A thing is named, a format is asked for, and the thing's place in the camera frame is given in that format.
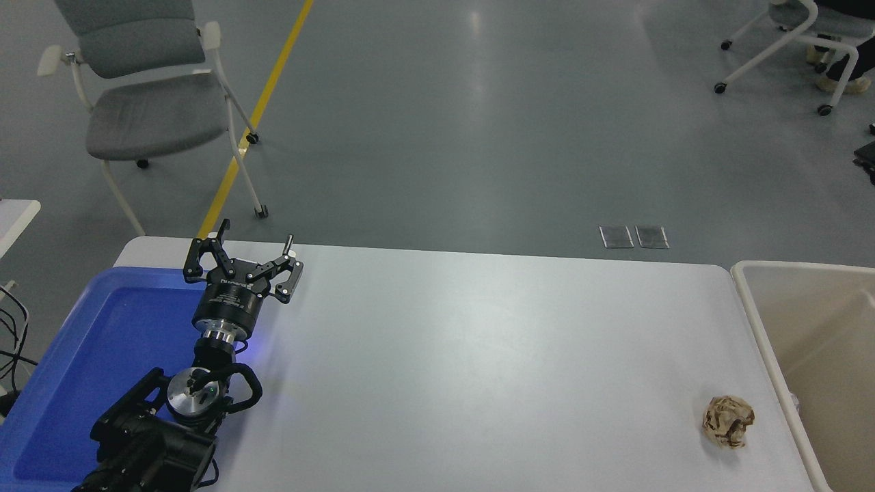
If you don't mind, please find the white frame wheeled chair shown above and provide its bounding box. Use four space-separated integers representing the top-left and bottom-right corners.
714 0 861 117

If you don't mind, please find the black flat object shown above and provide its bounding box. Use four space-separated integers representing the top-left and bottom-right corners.
853 139 875 185

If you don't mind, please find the blue plastic tray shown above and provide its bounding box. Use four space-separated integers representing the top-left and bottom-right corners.
0 265 271 492

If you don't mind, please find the small white side table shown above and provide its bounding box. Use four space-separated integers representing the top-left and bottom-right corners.
0 198 42 260

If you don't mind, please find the black cable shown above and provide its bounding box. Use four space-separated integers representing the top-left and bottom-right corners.
0 284 38 383

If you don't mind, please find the person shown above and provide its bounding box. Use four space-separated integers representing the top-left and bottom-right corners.
807 0 875 94

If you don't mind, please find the large pale bin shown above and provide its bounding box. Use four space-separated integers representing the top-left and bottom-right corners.
730 260 875 492

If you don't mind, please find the grey chair white frame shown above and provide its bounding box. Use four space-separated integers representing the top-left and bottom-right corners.
38 0 269 236

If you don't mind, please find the crumpled tan paper ball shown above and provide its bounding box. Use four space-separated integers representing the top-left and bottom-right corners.
703 395 756 450

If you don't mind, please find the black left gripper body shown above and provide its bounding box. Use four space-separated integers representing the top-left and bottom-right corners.
192 263 269 338

